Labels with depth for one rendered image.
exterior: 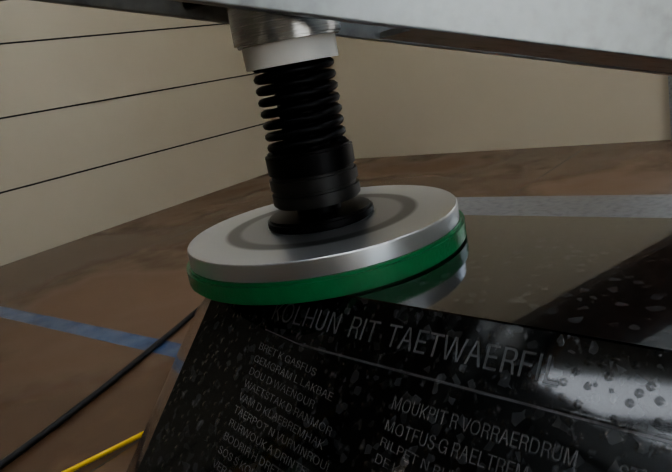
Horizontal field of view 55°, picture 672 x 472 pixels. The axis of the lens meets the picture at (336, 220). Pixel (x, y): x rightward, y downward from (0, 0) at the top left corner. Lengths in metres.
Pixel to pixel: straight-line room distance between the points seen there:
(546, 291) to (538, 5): 0.21
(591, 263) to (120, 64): 5.41
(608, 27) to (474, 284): 0.22
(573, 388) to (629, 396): 0.02
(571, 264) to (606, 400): 0.12
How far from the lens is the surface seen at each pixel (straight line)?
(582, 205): 0.55
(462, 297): 0.39
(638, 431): 0.31
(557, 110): 5.53
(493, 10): 0.48
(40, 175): 5.26
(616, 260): 0.43
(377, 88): 6.27
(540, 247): 0.46
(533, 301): 0.37
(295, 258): 0.42
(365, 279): 0.41
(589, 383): 0.32
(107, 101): 5.59
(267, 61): 0.47
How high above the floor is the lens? 0.97
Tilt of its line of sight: 13 degrees down
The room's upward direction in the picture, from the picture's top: 10 degrees counter-clockwise
